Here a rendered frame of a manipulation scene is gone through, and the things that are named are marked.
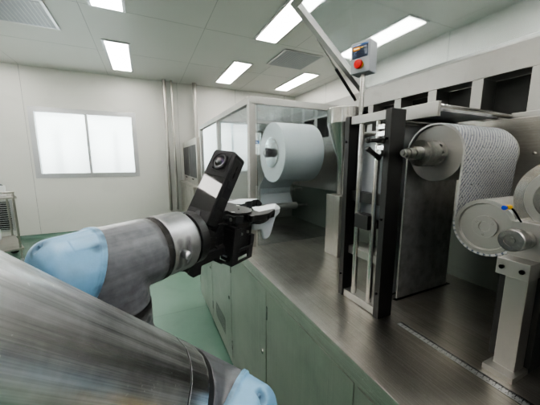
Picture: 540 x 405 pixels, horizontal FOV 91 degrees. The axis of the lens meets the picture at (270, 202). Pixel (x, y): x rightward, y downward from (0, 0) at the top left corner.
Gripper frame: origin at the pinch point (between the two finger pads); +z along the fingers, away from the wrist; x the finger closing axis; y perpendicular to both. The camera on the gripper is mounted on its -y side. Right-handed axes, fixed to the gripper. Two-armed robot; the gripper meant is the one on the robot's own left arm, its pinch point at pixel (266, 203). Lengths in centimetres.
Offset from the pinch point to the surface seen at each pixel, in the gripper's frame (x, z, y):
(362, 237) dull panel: 3, 95, 31
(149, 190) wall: -434, 275, 110
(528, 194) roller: 42.1, 25.4, -7.8
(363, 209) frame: 11.4, 35.7, 4.2
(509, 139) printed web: 41, 50, -20
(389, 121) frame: 14.7, 27.3, -19.5
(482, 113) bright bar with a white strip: 34, 51, -26
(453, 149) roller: 29.0, 35.2, -14.9
